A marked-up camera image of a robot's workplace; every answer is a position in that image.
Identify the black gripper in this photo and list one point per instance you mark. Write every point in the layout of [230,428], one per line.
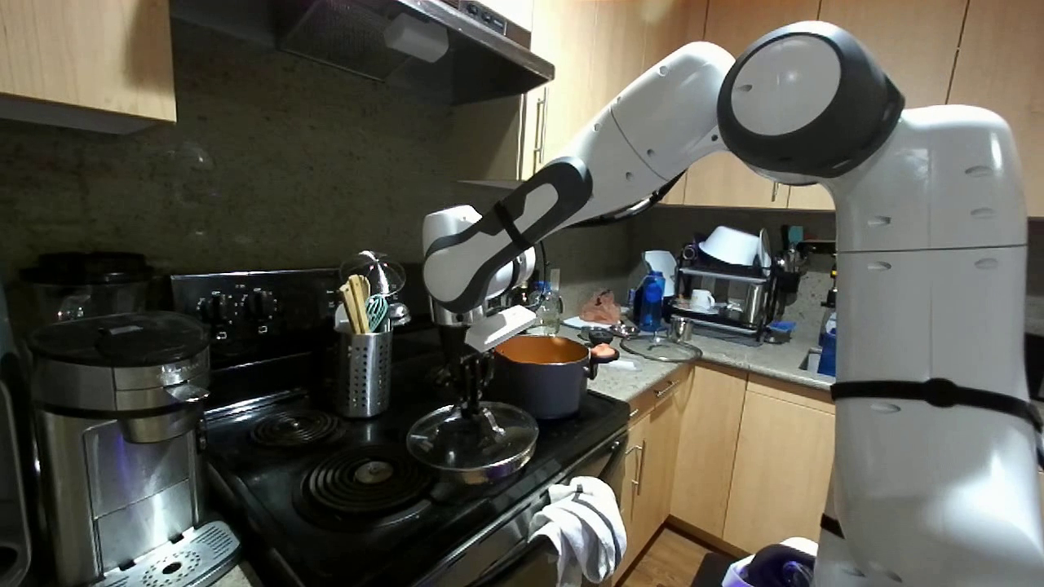
[470,366]

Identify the clear glass pot lid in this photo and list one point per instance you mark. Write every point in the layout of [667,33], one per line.
[473,450]

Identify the white kitchen towel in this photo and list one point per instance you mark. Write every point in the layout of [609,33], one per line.
[581,528]

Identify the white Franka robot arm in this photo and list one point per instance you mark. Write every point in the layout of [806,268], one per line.
[923,271]

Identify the black electric stove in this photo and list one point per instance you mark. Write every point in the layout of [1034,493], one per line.
[327,509]

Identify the flat glass lid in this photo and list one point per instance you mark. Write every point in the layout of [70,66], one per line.
[656,350]

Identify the perforated metal utensil holder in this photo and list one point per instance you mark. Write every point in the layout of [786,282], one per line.
[362,377]

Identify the clear water bottle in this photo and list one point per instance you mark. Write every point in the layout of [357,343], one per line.
[549,309]

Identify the green kitchen utensil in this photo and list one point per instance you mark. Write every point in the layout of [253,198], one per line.
[379,313]

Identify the wooden spatula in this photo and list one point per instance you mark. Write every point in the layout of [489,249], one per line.
[346,306]
[362,299]

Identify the pink plastic bag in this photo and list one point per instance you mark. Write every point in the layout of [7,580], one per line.
[600,310]

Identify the metal ladle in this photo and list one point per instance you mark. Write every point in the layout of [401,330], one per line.
[376,265]

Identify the blue spray bottle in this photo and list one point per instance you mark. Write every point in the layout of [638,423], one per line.
[651,299]

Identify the wooden lower cabinet row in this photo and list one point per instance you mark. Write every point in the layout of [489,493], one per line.
[717,458]

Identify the wooden cabinet row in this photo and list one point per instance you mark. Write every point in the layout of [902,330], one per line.
[717,458]
[599,53]

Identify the white mug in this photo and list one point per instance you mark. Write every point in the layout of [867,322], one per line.
[702,302]

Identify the metal dish rack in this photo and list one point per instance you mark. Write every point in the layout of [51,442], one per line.
[739,299]

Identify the white bowl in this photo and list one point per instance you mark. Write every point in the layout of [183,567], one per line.
[730,246]

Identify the small blue sponge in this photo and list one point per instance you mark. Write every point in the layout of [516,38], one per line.
[780,327]

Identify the silver coffee maker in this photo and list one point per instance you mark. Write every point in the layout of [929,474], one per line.
[114,435]

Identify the blue soap bottle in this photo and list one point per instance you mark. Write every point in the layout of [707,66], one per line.
[825,346]

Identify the dark range hood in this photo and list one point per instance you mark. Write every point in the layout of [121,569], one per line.
[436,43]

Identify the wooden upper cabinet row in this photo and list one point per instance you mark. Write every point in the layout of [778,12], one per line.
[599,53]

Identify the single wooden upper cabinet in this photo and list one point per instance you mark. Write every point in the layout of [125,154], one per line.
[75,53]

